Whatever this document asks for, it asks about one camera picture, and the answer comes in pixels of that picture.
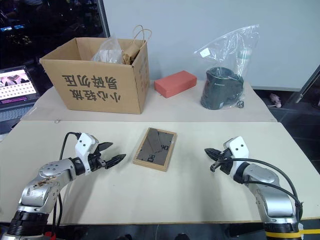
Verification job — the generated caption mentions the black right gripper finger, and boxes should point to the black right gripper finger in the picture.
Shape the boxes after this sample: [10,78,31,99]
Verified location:
[206,152,221,163]
[204,147,222,156]

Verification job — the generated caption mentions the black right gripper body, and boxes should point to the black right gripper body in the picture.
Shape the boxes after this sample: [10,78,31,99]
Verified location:
[210,148,235,175]

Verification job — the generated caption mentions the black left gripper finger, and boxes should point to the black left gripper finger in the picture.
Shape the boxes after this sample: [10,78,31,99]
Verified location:
[105,153,127,170]
[98,141,114,153]

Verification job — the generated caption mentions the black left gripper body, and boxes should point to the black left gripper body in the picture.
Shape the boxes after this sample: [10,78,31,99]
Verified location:
[87,146,109,172]

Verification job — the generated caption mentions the beige table cloth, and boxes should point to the beige table cloth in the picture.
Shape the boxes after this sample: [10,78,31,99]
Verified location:
[21,79,279,124]

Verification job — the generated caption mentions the printed cardboard box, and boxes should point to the printed cardboard box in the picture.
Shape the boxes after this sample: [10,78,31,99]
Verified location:
[39,37,151,116]

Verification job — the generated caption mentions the black plastic jug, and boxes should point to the black plastic jug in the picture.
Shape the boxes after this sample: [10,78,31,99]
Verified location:
[199,66,245,111]

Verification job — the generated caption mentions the red rectangular block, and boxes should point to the red rectangular block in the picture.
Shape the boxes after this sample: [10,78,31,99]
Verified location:
[153,70,198,99]

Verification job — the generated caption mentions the pink shoes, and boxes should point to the pink shoes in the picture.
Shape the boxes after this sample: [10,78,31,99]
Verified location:
[268,92,284,109]

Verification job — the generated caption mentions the crumpled clear plastic bag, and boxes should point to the crumpled clear plastic bag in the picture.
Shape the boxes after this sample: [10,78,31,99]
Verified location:
[90,34,126,65]

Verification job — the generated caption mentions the brown paper bag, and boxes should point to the brown paper bag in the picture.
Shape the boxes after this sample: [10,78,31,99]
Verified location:
[121,24,154,66]

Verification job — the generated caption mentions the large clear zip bag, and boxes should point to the large clear zip bag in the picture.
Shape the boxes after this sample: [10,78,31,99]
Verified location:
[193,23,261,111]

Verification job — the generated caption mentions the grey laptop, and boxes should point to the grey laptop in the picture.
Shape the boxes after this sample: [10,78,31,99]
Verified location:
[0,65,41,131]

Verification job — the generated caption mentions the dark glass window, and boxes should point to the dark glass window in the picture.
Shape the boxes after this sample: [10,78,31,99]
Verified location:
[0,0,111,89]

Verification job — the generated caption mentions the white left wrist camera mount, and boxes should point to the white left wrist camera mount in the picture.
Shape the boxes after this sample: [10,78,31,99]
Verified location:
[74,132,100,174]

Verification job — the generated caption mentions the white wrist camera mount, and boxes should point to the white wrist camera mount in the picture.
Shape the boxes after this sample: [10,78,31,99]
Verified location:
[74,132,100,174]
[222,135,251,176]

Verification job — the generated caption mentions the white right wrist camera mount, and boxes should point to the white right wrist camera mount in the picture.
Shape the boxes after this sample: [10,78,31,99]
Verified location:
[222,135,251,176]

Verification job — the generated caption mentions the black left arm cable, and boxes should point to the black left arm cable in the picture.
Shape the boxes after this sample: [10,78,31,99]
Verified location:
[51,131,81,240]

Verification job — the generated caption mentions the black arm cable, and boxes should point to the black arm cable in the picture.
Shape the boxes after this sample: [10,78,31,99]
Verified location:
[219,156,305,221]
[51,131,81,240]

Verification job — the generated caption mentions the wooden framed dark panel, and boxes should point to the wooden framed dark panel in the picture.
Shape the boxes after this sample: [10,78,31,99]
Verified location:
[131,126,178,173]

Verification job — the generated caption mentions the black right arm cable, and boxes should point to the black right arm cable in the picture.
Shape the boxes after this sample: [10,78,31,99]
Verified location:
[219,156,305,221]

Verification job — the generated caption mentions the grey metal post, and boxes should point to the grey metal post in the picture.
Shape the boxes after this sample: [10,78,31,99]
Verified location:
[294,63,320,104]

